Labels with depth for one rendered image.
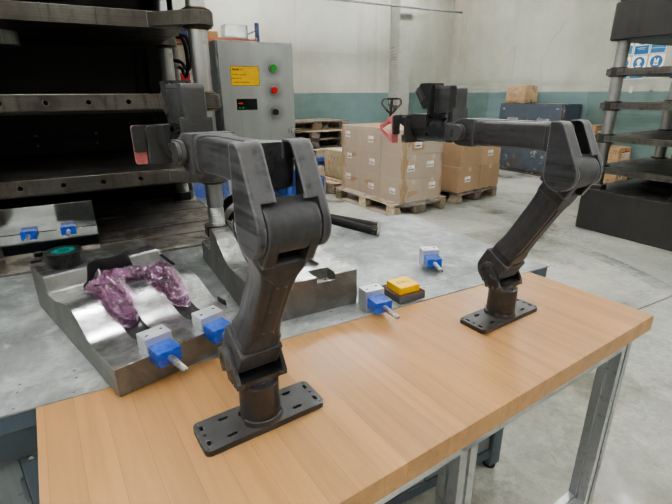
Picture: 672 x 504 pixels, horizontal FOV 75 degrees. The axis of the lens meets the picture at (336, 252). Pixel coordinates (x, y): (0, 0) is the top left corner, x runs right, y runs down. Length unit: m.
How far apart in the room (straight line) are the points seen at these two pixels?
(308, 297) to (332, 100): 7.67
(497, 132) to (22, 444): 1.07
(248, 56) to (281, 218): 1.37
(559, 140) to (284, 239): 0.57
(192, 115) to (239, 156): 0.28
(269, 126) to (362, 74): 7.14
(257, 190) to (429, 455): 0.46
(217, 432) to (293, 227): 0.38
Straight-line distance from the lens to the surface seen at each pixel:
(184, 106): 0.73
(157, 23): 1.68
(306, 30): 8.42
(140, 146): 0.87
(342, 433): 0.72
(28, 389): 0.97
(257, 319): 0.59
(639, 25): 4.84
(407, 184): 4.90
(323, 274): 1.07
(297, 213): 0.48
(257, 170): 0.47
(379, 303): 1.00
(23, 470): 1.06
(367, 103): 8.96
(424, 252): 1.30
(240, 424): 0.74
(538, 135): 0.93
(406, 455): 0.70
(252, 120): 1.79
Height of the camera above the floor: 1.28
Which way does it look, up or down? 20 degrees down
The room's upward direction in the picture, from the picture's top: straight up
